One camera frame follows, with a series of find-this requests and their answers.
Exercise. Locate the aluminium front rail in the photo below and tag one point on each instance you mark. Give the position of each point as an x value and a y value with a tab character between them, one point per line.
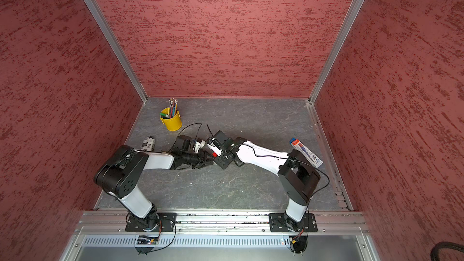
222	222

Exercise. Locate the coloured pencils in cup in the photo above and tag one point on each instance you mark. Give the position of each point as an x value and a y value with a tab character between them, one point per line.
172	107

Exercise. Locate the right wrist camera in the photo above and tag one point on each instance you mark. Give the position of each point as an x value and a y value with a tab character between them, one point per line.
221	140

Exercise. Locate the perforated cable duct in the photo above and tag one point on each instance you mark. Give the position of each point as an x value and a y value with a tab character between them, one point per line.
189	241

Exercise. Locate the yellow pencil cup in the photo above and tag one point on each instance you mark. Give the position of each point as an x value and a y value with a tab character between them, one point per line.
171	124

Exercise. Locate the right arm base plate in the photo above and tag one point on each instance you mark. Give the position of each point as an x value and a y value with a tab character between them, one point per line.
281	222

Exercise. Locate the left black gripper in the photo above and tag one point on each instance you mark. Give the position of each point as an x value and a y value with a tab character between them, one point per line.
202	160

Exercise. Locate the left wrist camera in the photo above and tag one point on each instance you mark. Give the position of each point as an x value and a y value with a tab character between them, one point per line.
186	144

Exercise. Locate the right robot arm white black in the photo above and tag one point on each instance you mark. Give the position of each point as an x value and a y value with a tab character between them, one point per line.
299	179

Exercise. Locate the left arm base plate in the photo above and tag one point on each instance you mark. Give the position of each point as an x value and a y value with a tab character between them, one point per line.
166	222

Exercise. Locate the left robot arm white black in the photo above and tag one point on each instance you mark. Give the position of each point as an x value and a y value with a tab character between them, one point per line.
119	176

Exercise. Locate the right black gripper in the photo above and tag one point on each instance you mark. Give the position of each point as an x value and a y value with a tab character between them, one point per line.
222	163

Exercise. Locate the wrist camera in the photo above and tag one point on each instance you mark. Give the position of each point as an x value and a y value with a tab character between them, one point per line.
186	144
221	140

